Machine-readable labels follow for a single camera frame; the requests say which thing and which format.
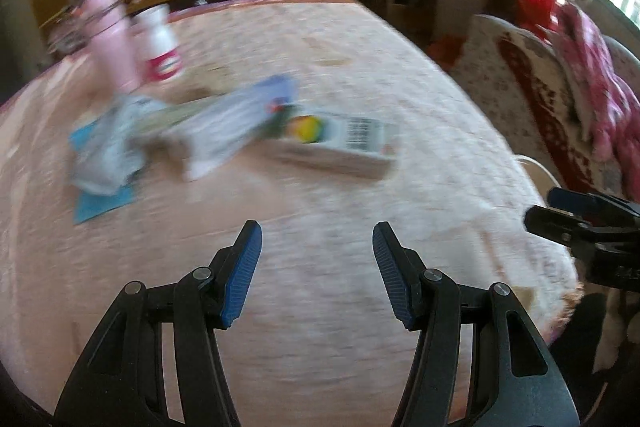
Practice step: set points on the red cloth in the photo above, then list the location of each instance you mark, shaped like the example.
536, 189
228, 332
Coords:
532, 2

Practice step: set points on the white printed wrapper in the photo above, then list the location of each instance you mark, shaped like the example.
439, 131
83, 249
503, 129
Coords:
105, 147

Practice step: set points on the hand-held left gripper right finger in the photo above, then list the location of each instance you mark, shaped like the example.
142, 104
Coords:
392, 272

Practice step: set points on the white bottle with pink label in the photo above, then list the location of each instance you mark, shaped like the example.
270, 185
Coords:
160, 42

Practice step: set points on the pink insulated bottle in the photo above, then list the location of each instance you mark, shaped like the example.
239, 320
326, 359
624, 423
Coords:
112, 42

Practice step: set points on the pink patterned garment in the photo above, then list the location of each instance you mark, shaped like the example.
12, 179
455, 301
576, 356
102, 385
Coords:
585, 47

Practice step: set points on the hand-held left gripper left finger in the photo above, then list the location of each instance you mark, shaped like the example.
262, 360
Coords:
245, 272

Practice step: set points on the floral covered sofa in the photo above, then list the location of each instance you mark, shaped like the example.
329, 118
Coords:
525, 67

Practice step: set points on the pink quilted table cover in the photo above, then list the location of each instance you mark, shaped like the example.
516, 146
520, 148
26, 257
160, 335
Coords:
350, 57

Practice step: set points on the white box with colourful print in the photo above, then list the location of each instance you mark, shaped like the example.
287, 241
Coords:
350, 142

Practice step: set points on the white plastic bags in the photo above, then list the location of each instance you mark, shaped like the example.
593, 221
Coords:
225, 122

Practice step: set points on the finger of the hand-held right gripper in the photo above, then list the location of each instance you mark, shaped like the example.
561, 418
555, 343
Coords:
550, 222
565, 199

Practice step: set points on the blue snack packet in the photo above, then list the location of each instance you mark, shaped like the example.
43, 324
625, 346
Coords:
95, 204

